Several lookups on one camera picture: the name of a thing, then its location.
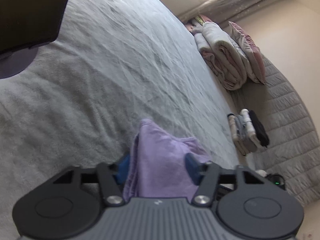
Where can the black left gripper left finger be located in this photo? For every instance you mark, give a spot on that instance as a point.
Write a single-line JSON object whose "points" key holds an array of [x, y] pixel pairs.
{"points": [[71, 202]]}

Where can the folded beige garment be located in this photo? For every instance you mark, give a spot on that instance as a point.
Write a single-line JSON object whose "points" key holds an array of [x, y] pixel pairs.
{"points": [[236, 135]]}

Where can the grey quilted headboard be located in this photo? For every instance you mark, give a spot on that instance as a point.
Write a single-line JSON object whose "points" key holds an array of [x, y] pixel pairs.
{"points": [[293, 151]]}

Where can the black smartphone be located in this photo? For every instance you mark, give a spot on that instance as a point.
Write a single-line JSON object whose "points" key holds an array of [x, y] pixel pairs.
{"points": [[29, 23]]}

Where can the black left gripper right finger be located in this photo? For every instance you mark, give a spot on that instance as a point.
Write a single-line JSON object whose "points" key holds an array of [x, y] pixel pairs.
{"points": [[243, 202]]}

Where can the folded black garment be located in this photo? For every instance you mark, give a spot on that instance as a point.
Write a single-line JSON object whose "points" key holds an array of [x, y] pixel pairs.
{"points": [[259, 129]]}

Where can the purple garment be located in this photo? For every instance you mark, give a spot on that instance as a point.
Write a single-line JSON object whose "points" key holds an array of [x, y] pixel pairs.
{"points": [[157, 164]]}

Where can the folded grey pink duvet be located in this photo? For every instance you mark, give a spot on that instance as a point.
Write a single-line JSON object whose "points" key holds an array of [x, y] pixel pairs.
{"points": [[220, 52]]}

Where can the pink grey pillow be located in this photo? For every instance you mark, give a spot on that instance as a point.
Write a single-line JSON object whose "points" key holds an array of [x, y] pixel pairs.
{"points": [[251, 50]]}

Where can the beige right curtain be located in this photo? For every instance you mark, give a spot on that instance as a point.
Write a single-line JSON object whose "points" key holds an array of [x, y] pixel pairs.
{"points": [[224, 11]]}

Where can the folded grey garment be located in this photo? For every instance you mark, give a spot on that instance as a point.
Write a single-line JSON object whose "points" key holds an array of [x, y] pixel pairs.
{"points": [[242, 139]]}

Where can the black device green light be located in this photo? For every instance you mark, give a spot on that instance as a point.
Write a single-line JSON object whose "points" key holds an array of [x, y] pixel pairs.
{"points": [[277, 179]]}

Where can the folded white garment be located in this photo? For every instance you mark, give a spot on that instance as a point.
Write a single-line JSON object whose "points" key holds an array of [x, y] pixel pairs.
{"points": [[249, 127]]}

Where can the grey bed sheet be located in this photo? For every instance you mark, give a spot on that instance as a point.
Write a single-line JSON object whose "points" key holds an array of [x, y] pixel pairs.
{"points": [[80, 102]]}

